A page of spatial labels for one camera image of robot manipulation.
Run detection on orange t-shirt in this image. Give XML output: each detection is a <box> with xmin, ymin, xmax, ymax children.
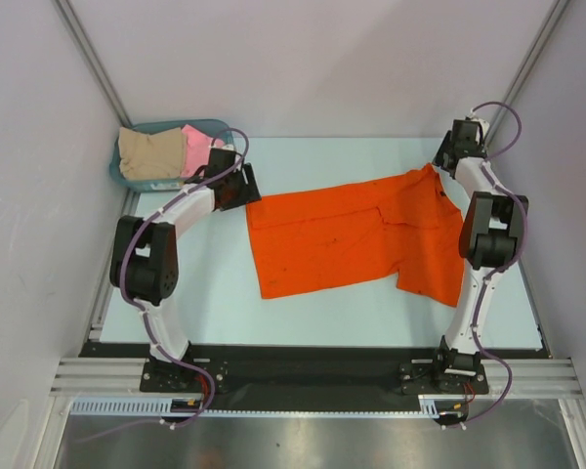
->
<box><xmin>246</xmin><ymin>164</ymin><xmax>464</xmax><ymax>307</ymax></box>

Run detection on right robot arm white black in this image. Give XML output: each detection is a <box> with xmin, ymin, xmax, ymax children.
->
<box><xmin>431</xmin><ymin>117</ymin><xmax>528</xmax><ymax>394</ymax></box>

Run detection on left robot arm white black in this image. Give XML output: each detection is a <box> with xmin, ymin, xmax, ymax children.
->
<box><xmin>109</xmin><ymin>145</ymin><xmax>261</xmax><ymax>391</ymax></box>

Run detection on pink t-shirt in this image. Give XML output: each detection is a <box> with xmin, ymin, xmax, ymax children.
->
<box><xmin>181</xmin><ymin>125</ymin><xmax>212</xmax><ymax>178</ymax></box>

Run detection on beige t-shirt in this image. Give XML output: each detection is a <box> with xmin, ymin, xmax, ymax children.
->
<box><xmin>118</xmin><ymin>127</ymin><xmax>187</xmax><ymax>181</ymax></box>

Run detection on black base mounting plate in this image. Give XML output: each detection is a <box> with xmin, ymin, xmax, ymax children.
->
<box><xmin>59</xmin><ymin>342</ymin><xmax>554</xmax><ymax>415</ymax></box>

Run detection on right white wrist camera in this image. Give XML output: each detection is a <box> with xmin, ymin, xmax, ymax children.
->
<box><xmin>466</xmin><ymin>112</ymin><xmax>490</xmax><ymax>145</ymax></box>

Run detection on aluminium frame rail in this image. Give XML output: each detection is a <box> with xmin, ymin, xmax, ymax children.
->
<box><xmin>51</xmin><ymin>358</ymin><xmax>583</xmax><ymax>399</ymax></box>

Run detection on white slotted cable duct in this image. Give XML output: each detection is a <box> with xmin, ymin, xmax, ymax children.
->
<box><xmin>67</xmin><ymin>394</ymin><xmax>489</xmax><ymax>419</ymax></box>

